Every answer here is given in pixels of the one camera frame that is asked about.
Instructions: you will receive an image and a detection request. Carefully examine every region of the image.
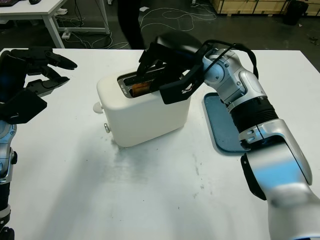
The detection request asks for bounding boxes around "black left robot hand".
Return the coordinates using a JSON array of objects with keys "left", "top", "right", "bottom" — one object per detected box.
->
[{"left": 0, "top": 46, "right": 78, "bottom": 103}]

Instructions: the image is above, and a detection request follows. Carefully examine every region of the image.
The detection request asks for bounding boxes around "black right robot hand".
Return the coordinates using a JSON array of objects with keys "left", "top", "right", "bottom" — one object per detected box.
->
[{"left": 136, "top": 31, "right": 204, "bottom": 94}]

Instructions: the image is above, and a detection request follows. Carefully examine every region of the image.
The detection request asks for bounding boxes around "brown toast slice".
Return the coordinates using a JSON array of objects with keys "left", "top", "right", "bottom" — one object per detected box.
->
[{"left": 132, "top": 81, "right": 151, "bottom": 97}]

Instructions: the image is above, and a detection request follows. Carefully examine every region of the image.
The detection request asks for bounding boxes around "person in black trousers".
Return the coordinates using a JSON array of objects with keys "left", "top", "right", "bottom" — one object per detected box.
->
[{"left": 117, "top": 0, "right": 148, "bottom": 50}]

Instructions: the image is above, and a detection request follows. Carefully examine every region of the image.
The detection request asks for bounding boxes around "cream white toaster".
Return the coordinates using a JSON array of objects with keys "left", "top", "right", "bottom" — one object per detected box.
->
[{"left": 92, "top": 63, "right": 193, "bottom": 148}]

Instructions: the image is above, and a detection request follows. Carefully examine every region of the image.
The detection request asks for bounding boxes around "white office desk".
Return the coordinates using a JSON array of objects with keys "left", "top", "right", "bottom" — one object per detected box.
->
[{"left": 0, "top": 0, "right": 111, "bottom": 48}]

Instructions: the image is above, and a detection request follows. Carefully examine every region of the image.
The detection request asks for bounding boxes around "wooden crate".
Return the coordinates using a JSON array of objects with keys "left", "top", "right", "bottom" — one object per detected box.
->
[{"left": 212, "top": 0, "right": 320, "bottom": 17}]

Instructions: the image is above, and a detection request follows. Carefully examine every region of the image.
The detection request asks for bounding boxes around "blue plastic tray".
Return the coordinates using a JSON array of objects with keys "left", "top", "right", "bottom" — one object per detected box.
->
[{"left": 202, "top": 92, "right": 251, "bottom": 156}]

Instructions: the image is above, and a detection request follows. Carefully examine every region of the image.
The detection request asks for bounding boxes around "black waste bin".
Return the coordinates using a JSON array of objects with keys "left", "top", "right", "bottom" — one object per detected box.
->
[{"left": 283, "top": 0, "right": 309, "bottom": 26}]

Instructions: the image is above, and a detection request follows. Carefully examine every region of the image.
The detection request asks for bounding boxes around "white floor cable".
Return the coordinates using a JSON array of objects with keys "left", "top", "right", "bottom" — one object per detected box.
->
[{"left": 92, "top": 6, "right": 217, "bottom": 50}]

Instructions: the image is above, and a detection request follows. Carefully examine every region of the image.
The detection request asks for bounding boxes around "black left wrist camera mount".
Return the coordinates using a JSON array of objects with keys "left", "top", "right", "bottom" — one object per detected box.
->
[{"left": 0, "top": 89, "right": 48, "bottom": 125}]

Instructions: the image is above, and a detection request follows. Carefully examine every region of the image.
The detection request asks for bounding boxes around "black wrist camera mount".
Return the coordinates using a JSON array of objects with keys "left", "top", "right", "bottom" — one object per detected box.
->
[
  {"left": 159, "top": 63, "right": 203, "bottom": 105},
  {"left": 0, "top": 89, "right": 48, "bottom": 125}
]

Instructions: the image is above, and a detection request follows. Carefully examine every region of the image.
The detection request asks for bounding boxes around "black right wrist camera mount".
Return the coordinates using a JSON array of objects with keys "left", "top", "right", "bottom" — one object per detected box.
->
[{"left": 159, "top": 63, "right": 203, "bottom": 105}]

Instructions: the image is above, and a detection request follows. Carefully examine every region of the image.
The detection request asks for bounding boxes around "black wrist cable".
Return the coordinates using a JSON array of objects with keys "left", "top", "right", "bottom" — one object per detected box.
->
[{"left": 194, "top": 39, "right": 260, "bottom": 78}]

